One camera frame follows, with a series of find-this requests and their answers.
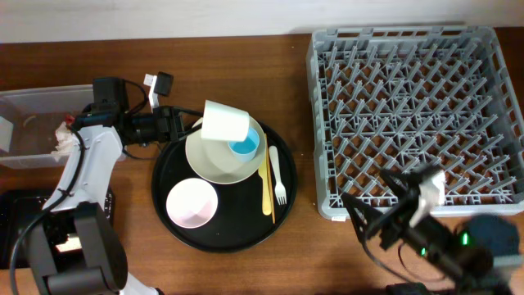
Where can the wooden chopstick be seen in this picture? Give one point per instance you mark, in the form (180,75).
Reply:
(269,177)

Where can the small pink bowl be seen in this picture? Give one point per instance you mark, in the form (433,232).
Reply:
(191,203)

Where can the white tissue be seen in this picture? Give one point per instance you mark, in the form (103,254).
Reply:
(66,141)

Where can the black rectangular bin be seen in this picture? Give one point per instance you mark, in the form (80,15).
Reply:
(19,207)

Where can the yellow plastic knife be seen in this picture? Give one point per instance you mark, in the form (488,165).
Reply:
(266,203)

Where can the grey dishwasher rack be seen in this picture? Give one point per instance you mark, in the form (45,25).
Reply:
(401,98)

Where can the red snack wrapper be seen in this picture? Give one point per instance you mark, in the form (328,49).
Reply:
(69,119)

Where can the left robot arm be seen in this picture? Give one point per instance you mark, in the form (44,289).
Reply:
(71,246)

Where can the large beige plate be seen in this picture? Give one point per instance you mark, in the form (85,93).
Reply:
(215,162)

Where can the clear plastic bin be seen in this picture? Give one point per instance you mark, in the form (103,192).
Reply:
(36,113)

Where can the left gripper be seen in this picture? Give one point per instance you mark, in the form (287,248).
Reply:
(176,125)

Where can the round black tray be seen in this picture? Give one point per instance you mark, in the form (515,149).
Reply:
(238,222)

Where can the white plastic fork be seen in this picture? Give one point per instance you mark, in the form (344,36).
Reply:
(280,190)

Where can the white label on bin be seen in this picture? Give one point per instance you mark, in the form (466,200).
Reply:
(6,134)

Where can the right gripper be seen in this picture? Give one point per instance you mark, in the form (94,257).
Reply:
(390,221)

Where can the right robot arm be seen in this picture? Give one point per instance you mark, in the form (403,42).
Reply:
(479,256)

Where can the light blue cup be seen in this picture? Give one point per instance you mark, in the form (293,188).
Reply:
(245,150)

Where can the cream cup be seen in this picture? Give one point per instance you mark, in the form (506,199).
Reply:
(224,123)

